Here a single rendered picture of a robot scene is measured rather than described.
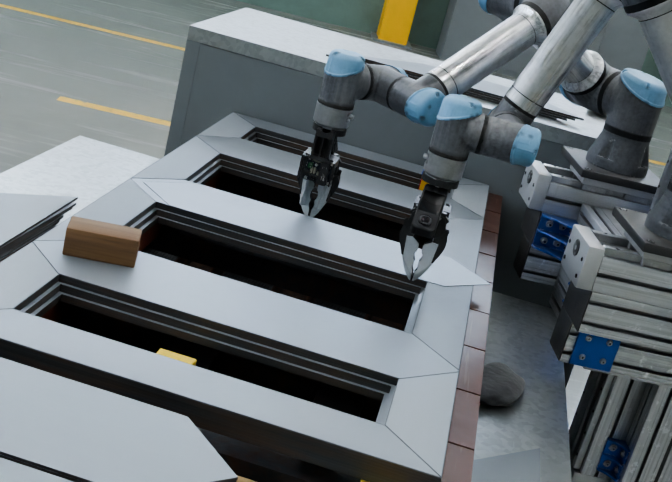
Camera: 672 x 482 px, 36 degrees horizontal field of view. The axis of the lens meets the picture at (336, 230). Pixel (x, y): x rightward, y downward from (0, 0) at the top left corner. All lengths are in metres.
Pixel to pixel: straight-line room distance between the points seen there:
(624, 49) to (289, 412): 9.84
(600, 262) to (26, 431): 1.19
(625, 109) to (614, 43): 8.52
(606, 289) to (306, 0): 9.31
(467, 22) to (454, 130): 8.83
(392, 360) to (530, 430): 0.42
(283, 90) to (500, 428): 1.32
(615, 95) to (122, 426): 1.60
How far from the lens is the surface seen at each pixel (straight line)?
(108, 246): 1.74
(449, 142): 1.90
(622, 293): 2.11
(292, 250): 2.02
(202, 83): 2.96
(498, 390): 2.01
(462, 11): 10.69
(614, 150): 2.55
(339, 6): 11.22
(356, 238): 2.13
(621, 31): 11.05
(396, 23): 10.87
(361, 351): 1.65
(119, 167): 2.58
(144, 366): 1.46
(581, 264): 2.07
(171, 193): 2.14
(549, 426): 2.01
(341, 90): 2.07
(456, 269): 2.12
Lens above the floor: 1.55
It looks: 19 degrees down
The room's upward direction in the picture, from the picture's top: 15 degrees clockwise
